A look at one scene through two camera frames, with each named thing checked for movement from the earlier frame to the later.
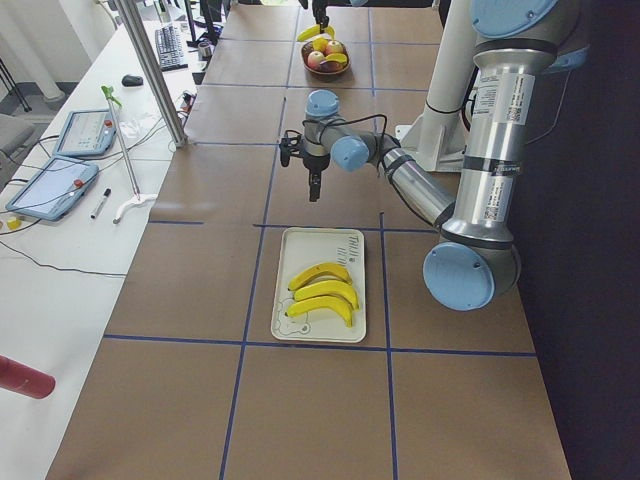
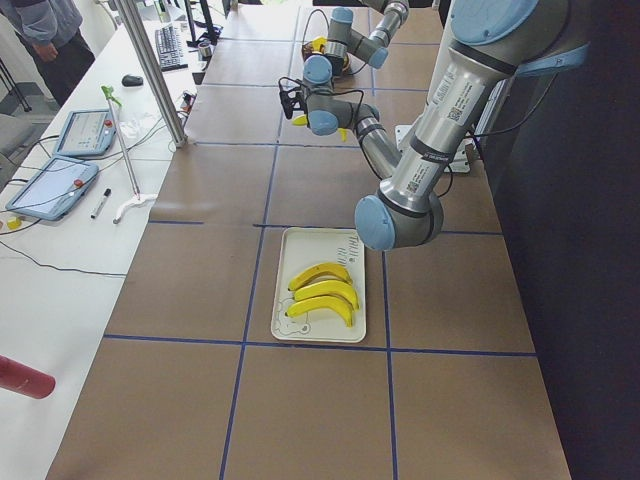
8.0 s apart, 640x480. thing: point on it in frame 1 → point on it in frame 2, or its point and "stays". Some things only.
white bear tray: (302, 248) stays
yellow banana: (315, 30) → (302, 120)
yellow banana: (331, 287) stays
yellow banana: (322, 302) stays
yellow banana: (322, 270) stays
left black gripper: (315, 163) → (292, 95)
